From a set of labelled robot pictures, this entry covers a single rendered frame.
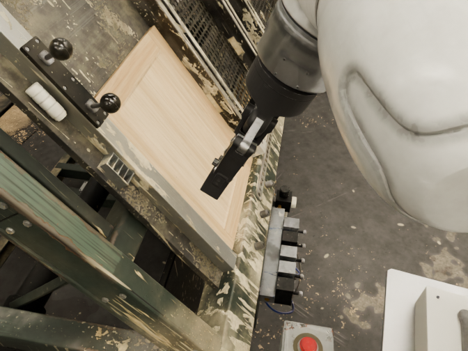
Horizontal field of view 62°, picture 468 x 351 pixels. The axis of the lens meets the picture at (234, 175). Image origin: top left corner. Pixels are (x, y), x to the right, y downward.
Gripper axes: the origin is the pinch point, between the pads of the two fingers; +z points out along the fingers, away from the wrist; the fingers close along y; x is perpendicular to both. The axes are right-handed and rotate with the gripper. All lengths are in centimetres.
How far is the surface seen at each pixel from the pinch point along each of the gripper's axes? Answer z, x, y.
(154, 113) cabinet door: 33, -21, -38
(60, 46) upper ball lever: 5.5, -33.3, -12.1
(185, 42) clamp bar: 27, -27, -65
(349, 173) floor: 121, 83, -176
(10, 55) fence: 15.6, -44.1, -13.8
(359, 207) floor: 117, 92, -145
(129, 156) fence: 29.1, -18.4, -18.2
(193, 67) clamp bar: 34, -22, -65
